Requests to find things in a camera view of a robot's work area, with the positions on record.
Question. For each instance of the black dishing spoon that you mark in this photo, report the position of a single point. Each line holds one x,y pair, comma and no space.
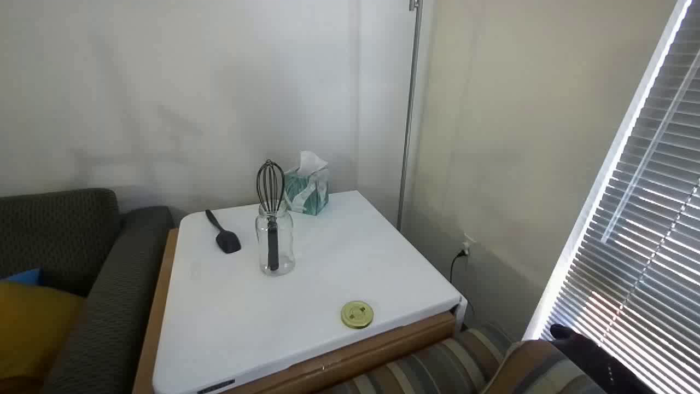
227,241

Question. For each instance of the teal patterned tissue box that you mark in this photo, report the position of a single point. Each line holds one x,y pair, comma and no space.
307,185

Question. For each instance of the clear glass jar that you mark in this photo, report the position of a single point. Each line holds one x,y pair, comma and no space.
284,241

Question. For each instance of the small green round lid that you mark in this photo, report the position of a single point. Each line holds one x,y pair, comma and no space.
357,314

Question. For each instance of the white foam board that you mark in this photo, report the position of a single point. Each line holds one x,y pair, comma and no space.
227,322

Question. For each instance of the metal floor lamp pole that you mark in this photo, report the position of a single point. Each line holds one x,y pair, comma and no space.
416,14

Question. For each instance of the striped armchair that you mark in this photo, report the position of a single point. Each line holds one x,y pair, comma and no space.
476,362

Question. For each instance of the dark grey sofa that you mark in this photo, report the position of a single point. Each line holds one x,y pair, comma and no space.
83,244

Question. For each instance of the white window blinds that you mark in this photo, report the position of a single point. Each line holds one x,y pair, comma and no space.
629,273

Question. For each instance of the blue cushion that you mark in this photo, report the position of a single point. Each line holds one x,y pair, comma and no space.
30,275

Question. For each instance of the yellow cushion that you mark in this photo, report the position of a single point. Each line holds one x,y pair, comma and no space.
34,327

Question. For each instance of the black wire whisk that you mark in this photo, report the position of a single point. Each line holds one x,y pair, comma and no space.
269,189

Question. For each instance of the wall outlet with plug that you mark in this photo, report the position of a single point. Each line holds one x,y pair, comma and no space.
462,255

